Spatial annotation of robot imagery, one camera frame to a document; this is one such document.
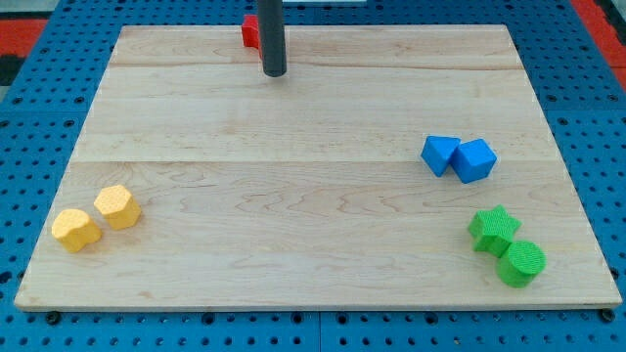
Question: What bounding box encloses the blue cube block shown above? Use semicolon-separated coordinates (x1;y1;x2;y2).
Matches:
450;139;497;184

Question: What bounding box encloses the yellow hexagon block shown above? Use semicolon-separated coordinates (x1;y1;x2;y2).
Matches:
94;185;142;230

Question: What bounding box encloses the yellow heart block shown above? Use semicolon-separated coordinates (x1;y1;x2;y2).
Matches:
51;208;102;252

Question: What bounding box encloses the light wooden board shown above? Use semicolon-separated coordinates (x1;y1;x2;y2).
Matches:
15;24;622;312

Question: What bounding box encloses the green star block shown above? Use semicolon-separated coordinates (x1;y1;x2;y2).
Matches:
468;204;522;258

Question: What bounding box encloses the red star block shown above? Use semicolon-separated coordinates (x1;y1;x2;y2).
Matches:
241;15;260;50

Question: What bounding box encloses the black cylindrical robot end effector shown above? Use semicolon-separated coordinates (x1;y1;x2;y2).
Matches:
257;0;287;77

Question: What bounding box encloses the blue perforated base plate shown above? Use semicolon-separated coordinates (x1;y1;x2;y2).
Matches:
1;0;625;351

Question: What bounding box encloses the green cylinder block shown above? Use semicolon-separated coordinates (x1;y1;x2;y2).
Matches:
496;241;547;288

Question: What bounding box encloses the blue triangle block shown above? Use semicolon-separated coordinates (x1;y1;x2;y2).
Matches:
421;135;461;177

